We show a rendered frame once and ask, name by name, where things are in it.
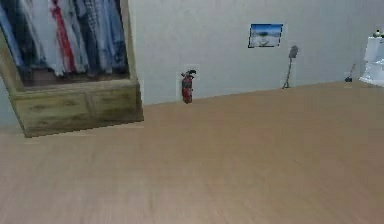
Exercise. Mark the black toilet brush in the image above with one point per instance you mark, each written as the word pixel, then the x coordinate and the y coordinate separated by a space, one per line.
pixel 349 78

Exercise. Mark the red fire extinguisher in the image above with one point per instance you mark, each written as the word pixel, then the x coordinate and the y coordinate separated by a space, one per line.
pixel 187 87

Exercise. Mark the wooden wardrobe with clothes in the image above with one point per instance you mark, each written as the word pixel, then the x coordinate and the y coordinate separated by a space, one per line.
pixel 80 106

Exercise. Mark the blue framed landscape picture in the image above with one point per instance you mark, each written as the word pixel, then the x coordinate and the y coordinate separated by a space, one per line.
pixel 265 35

